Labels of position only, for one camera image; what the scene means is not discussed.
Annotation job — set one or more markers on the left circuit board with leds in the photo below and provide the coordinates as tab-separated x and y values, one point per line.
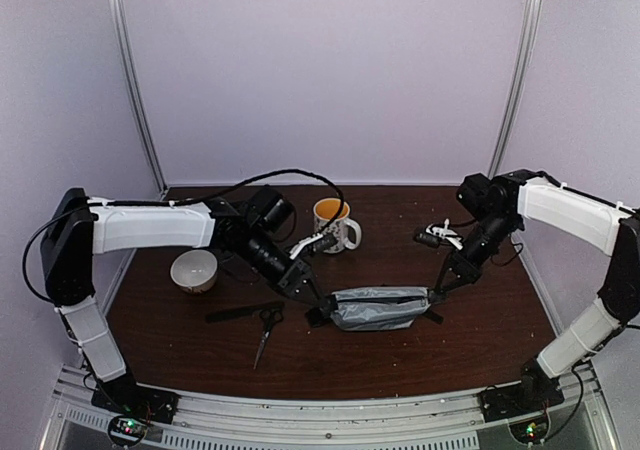
126	431

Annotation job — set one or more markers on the white ceramic bowl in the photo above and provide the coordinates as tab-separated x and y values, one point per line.
195	271

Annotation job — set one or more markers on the aluminium frame post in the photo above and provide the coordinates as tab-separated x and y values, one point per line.
528	33
118	14

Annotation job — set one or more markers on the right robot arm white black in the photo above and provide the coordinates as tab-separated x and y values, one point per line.
580	252

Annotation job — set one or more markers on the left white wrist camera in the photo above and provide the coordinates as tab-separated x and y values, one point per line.
318	242

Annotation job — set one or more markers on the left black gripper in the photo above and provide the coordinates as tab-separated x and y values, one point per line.
296	277

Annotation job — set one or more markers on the right circuit board with leds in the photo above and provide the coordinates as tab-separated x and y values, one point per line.
530	431

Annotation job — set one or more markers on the black clipper guard attachment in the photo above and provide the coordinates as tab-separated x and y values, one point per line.
315	317

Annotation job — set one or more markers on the left aluminium frame post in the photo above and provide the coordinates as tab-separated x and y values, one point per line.
118	14

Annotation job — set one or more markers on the large black-handled scissors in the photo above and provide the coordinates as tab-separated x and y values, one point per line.
269	318

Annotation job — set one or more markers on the black comb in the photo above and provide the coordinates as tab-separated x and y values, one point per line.
433	316
243	311

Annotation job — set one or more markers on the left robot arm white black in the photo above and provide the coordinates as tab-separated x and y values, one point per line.
84	227

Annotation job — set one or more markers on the grey zipper pouch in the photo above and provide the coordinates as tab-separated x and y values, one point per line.
376	308

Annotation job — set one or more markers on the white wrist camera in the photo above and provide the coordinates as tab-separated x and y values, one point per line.
439	234
318	242

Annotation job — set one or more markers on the right aluminium frame post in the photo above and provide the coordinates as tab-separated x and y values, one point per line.
528	33

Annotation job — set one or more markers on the floral ceramic mug yellow inside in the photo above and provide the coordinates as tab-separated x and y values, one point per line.
333	217

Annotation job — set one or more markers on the circuit board with leds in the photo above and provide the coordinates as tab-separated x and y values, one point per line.
126	431
530	431

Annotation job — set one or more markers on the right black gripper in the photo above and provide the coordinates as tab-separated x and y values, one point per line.
469	273

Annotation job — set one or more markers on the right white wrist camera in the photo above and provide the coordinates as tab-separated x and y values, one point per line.
439	234

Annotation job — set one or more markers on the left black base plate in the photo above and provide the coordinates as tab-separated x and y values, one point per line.
150	405

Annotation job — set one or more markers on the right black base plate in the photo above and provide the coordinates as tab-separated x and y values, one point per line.
510	401

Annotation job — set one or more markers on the front aluminium rail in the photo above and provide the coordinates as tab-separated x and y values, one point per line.
453	420

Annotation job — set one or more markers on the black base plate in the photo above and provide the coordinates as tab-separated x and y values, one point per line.
510	401
150	405

